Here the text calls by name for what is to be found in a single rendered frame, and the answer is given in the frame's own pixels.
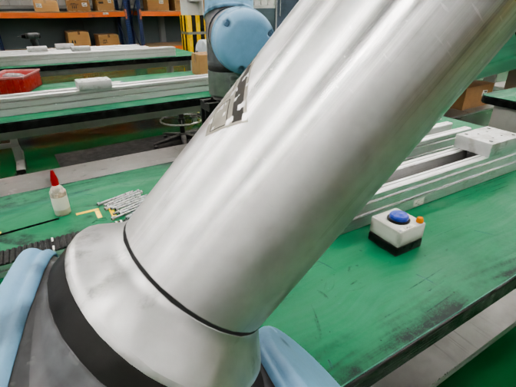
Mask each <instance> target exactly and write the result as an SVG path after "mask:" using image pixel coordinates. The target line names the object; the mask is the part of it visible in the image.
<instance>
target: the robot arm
mask: <svg viewBox="0 0 516 387"><path fill-rule="evenodd" d="M203 19H204V21H205V28H206V40H207V65H208V82H209V94H210V95H211V96H210V98H207V99H200V111H201V122H202V126H201V127H200V129H199V130H198V131H197V133H196V134H195V135H194V136H193V137H192V139H191V140H190V141H189V143H188V144H187V146H186V147H185V148H184V149H183V150H182V151H181V153H180V154H179V155H178V157H177V158H176V160H175V161H174V162H173V163H172V164H171V166H170V167H169V168H168V169H167V171H166V172H165V174H164V175H163V176H162V178H161V179H160V180H159V181H158V182H157V184H156V185H155V186H154V188H153V189H152V190H151V192H150V193H149V194H148V195H147V196H146V198H145V199H144V201H143V202H142V203H141V205H140V206H139V207H138V208H137V209H136V210H135V212H134V213H133V215H132V216H131V217H130V219H129V220H127V221H124V222H119V223H103V224H96V225H93V226H89V227H87V228H85V229H83V230H82V231H81V232H80V233H78V234H77V235H76V236H75V237H74V239H73V240H72V241H71V242H70V243H69V244H68V246H67V247H66V249H65V250H64V252H63V253H62V254H61V255H60V256H59V258H58V254H57V253H56V252H55V251H53V250H50V249H47V250H39V249H36V248H28V249H26V250H23V251H22V252H21V253H20V254H19V255H18V257H17V259H16V260H15V262H14V263H13V264H12V267H11V268H10V270H9V271H8V273H7V274H6V276H5V278H4V279H3V281H2V283H1V285H0V387H341V386H340V385H339V384H338V382H337V381H336V380H335V379H334V378H333V377H332V376H331V375H330V374H329V373H328V372H327V371H326V370H325V369H324V368H323V367H322V366H321V365H320V364H319V363H318V362H317V361H316V360H315V359H314V358H313V357H312V356H311V355H310V354H309V353H308V352H307V351H306V350H305V349H304V348H303V347H302V346H300V345H299V344H298V343H297V342H295V341H294V340H293V339H291V338H290V337H289V336H288V335H287V334H285V333H284V332H282V331H280V330H279V329H277V328H275V327H272V326H263V327H261V328H260V326H261V325H262V324H263V323H264V322H265V321H266V319H267V318H268V317H269V316H270V314H271V313H272V312H273V311H274V310H275V309H276V307H277V306H278V305H279V304H280V303H281V302H282V301H283V300H284V299H285V298H286V296H287V295H288V294H289V293H290V292H291V290H292V289H293V288H294V287H295V286H296V284H297V283H298V282H299V281H300V280H301V279H302V278H303V277H304V276H305V275H306V273H307V272H308V271H309V270H310V269H311V267H312V266H313V265H314V264H315V263H316V261H317V260H318V259H319V258H320V257H321V256H322V255H323V254H324V253H325V252H326V250H327V249H328V248H329V247H330V246H331V244H332V243H333V242H334V241H335V240H336V238H337V237H338V236H339V235H340V234H341V232H342V231H344V229H345V228H346V227H347V226H348V225H349V224H350V223H351V221H352V220H353V219H354V218H355V217H356V215H357V214H358V213H359V212H360V211H361V209H362V208H363V207H364V206H365V205H366V204H367V203H368V202H369V201H370V200H371V199H372V197H373V196H374V195H375V194H376V192H377V191H378V190H379V189H380V188H381V187H382V185H383V184H384V183H385V182H386V181H387V180H388V179H389V178H390V177H391V176H392V174H393V173H394V172H395V171H396V169H397V168H398V167H399V166H400V165H401V164H402V162H403V161H404V160H405V159H406V158H407V156H408V155H410V153H411V152H412V151H413V150H414V149H415V148H416V147H417V145H418V144H419V143H420V142H421V141H422V139H423V138H424V137H425V136H426V135H427V133H428V132H429V131H430V130H431V129H432V128H433V127H434V126H435V125H436V124H437V122H438V121H439V120H440V119H441V118H442V116H443V115H444V114H445V113H446V112H447V110H448V109H449V108H450V107H451V106H452V105H453V104H454V103H455V102H456V101H457V99H458V98H459V97H460V96H461V95H462V93H463V92H464V91H465V90H466V89H467V87H468V86H469V85H470V84H471V83H472V82H473V80H477V79H480V78H485V77H488V76H491V75H494V74H500V73H502V72H506V71H510V70H514V69H516V0H299V1H298V2H297V3H296V5H295V6H294V8H293V9H292V10H291V12H290V13H289V14H288V15H287V16H286V18H285V19H284V20H283V22H282V23H281V24H280V26H279V27H278V29H277V30H275V32H274V31H273V27H272V25H271V24H270V22H269V21H268V20H267V18H266V17H265V16H264V15H263V14H261V13H260V12H258V11H257V10H256V9H254V8H253V0H204V14H203ZM259 328H260V329H259Z"/></svg>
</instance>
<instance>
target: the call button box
mask: <svg viewBox="0 0 516 387"><path fill-rule="evenodd" d="M393 210H400V209H398V208H394V209H392V210H388V211H386V212H384V213H380V214H377V215H375V216H373V217H372V220H371V225H370V231H369V239H370V240H371V241H372V242H374V243H376V244H377V245H379V246H380V247H381V248H383V249H384V250H386V251H388V252H389V253H391V254H392V255H393V256H399V255H401V254H403V253H406V252H408V251H410V250H413V249H415V248H416V247H418V246H420V245H421V242H422V236H423V233H424V229H425V223H424V222H423V223H416V218H415V217H413V216H411V215H409V214H408V215H409V219H408V221H407V222H404V223H400V222H396V221H394V220H391V219H390V218H389V213H390V212H391V211H393Z"/></svg>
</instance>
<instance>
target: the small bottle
mask: <svg viewBox="0 0 516 387"><path fill-rule="evenodd" d="M50 181H51V185H52V187H51V189H50V191H49V195H50V198H51V203H52V206H53V209H54V212H55V215H56V216H58V217H63V216H66V215H68V214H69V213H70V212H71V208H70V204H69V201H68V195H67V193H66V189H64V188H63V186H62V185H59V182H58V178H57V176H56V175H55V172H54V171H53V170H50Z"/></svg>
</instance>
